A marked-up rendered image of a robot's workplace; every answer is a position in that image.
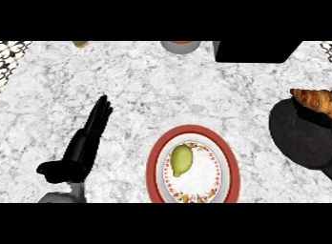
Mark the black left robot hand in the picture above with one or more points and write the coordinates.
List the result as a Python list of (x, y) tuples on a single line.
[(81, 149)]

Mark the golden brown croissant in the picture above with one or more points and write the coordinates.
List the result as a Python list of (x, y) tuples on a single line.
[(316, 99)]

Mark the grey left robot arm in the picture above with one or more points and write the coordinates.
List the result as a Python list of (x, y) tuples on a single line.
[(72, 193)]

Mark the red rimmed floral plate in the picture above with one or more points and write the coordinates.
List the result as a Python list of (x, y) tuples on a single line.
[(199, 181)]

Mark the green mango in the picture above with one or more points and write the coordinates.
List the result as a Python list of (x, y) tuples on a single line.
[(181, 159)]

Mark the black box appliance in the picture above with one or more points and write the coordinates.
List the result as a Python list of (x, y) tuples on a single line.
[(255, 50)]

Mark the small tan object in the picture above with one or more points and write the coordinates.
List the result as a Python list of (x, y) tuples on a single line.
[(79, 44)]

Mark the grey cylindrical pot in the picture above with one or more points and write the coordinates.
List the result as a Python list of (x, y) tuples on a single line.
[(180, 47)]

